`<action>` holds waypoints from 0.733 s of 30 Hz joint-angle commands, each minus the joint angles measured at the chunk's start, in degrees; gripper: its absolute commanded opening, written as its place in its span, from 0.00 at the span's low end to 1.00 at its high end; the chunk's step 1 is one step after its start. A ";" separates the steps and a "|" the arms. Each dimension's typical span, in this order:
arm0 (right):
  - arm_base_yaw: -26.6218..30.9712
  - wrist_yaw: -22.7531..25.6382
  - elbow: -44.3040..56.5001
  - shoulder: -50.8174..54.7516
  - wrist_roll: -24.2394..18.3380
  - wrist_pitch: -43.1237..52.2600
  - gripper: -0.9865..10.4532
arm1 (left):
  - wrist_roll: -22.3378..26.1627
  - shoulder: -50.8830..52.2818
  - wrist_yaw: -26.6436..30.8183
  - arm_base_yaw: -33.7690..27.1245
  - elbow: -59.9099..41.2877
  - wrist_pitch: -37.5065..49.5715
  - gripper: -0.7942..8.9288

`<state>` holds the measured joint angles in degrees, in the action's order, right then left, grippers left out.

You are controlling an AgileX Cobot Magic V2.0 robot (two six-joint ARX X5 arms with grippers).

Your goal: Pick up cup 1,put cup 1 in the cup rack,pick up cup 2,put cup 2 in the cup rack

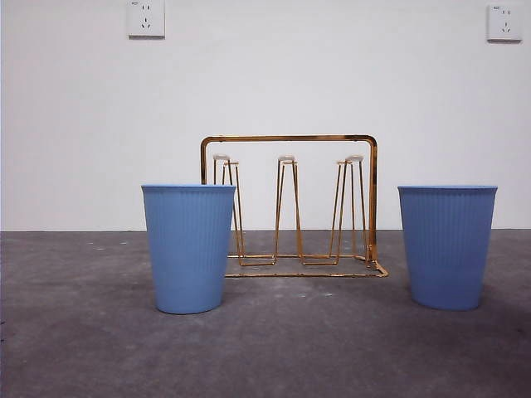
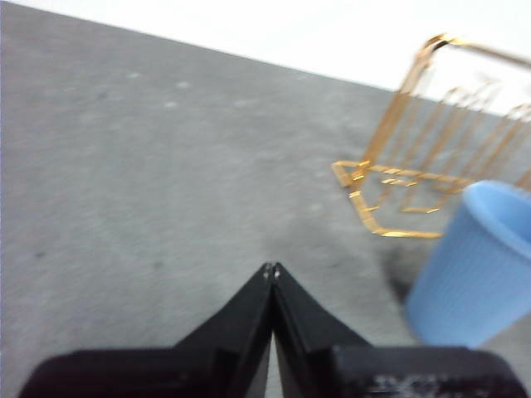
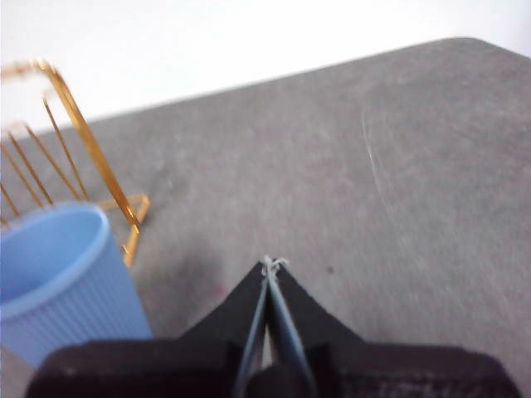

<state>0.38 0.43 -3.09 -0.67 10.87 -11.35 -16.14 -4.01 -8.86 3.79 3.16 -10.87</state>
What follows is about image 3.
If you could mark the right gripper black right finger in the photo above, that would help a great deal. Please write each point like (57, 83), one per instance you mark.
(394, 373)

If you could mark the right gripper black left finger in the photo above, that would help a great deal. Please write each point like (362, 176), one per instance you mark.
(166, 369)

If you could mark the blue ribbed plastic cup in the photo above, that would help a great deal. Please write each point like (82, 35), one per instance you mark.
(74, 298)

